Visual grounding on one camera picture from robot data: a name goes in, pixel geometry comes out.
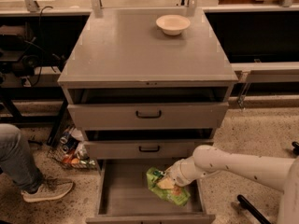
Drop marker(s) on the green rice chip bag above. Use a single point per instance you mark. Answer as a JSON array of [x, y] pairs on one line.
[[177, 195]]

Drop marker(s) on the person's jeans leg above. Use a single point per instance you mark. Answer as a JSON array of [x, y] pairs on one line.
[[17, 161]]

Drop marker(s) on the grey drawer cabinet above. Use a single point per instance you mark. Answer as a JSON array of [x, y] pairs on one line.
[[125, 49]]

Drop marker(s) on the grey middle drawer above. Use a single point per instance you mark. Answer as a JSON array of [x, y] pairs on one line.
[[146, 144]]

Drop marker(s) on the black machine on left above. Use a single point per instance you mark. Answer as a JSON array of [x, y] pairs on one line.
[[20, 54]]

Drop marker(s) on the grey top drawer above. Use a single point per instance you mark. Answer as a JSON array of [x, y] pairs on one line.
[[146, 109]]

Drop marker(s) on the grey drawer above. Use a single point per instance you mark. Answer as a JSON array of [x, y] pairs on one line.
[[124, 197], [146, 144], [146, 109]]

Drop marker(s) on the black caster knob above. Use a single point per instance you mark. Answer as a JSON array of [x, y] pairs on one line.
[[295, 148]]

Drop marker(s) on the white ceramic bowl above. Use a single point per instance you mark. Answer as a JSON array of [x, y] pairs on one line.
[[173, 24]]

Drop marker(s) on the grey bottom drawer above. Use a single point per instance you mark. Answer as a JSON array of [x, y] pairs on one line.
[[124, 197]]

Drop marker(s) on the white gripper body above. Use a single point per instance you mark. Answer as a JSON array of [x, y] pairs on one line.
[[177, 173]]

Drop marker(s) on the grey sneaker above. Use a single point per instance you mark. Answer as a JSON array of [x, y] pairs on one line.
[[51, 189]]

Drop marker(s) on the wire basket with cans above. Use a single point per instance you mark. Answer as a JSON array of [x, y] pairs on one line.
[[70, 152]]

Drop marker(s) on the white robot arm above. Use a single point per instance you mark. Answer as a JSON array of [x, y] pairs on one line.
[[281, 174]]

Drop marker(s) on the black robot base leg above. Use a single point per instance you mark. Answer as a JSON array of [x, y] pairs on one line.
[[248, 206]]

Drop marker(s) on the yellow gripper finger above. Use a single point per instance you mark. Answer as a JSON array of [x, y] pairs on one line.
[[166, 183]]

